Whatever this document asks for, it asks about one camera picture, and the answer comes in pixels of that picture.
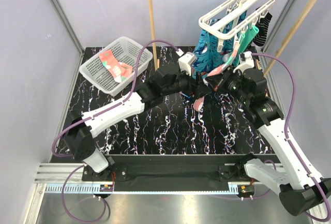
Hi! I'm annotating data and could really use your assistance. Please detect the aluminium frame post right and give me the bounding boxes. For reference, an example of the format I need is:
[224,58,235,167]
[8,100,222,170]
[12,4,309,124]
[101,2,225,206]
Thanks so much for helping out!
[262,0,296,52]

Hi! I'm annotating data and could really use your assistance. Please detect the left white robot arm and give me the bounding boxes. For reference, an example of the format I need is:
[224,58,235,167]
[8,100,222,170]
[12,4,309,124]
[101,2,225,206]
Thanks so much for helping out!
[62,64,211,181]

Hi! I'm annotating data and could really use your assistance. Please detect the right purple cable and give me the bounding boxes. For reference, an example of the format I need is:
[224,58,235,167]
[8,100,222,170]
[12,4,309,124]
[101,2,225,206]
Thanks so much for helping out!
[250,52,329,221]

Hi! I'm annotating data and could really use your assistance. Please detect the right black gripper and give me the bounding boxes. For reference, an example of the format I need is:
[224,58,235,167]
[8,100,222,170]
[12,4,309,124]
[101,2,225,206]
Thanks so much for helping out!
[205,65,250,105]

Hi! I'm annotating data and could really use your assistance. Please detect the pink sock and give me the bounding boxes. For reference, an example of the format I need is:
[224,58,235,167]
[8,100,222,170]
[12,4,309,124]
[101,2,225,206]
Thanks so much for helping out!
[193,35,241,111]
[99,49,133,83]

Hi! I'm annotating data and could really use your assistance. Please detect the white clip hanger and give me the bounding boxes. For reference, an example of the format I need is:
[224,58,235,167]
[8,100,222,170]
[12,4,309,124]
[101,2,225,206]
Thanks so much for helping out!
[198,0,276,52]

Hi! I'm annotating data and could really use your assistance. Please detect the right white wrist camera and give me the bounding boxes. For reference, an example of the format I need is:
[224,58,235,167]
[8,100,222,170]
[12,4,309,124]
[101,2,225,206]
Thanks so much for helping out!
[233,51,255,73]

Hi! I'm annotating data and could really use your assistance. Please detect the aluminium frame post left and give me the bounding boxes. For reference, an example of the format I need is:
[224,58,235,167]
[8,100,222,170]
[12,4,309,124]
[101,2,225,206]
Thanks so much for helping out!
[49,0,85,55]

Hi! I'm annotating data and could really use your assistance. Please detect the mint green sock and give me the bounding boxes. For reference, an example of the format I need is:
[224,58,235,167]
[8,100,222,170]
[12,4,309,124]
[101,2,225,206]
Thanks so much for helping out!
[240,25,259,51]
[233,25,259,56]

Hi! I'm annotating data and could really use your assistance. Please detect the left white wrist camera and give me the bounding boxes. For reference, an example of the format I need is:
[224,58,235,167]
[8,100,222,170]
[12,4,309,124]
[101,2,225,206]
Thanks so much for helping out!
[178,50,197,76]

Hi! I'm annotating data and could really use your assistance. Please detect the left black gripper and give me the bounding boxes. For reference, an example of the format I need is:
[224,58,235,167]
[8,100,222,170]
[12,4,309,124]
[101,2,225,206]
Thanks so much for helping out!
[162,65,211,100]

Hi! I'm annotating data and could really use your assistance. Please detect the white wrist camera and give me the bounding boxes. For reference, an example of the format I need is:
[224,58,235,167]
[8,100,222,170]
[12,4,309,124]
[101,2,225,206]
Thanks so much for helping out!
[233,51,255,73]
[178,50,197,76]

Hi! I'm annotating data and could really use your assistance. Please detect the black striped sock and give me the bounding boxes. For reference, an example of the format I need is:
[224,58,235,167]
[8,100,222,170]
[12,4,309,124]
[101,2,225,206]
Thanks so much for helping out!
[253,12,273,47]

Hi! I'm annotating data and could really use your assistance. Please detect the white plastic basket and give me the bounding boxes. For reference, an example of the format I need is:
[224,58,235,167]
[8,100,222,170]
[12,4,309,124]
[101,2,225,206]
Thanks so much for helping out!
[79,36,142,96]

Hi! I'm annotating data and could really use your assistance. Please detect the blue shark pattern shorts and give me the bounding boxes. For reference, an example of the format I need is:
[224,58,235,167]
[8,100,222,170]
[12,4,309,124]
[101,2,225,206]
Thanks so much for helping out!
[180,9,249,98]

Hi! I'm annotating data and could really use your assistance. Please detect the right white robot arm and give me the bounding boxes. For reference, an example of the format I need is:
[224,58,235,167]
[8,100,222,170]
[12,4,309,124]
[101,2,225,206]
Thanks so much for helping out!
[206,68,330,216]

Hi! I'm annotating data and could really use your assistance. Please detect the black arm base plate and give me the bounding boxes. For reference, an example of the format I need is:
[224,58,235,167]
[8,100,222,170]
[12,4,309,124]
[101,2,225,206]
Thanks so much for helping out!
[81,154,288,192]

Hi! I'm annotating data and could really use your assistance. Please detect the aluminium frame post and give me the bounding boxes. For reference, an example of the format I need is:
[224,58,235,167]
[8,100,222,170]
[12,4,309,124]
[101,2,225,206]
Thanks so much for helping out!
[262,0,296,52]
[49,0,85,55]

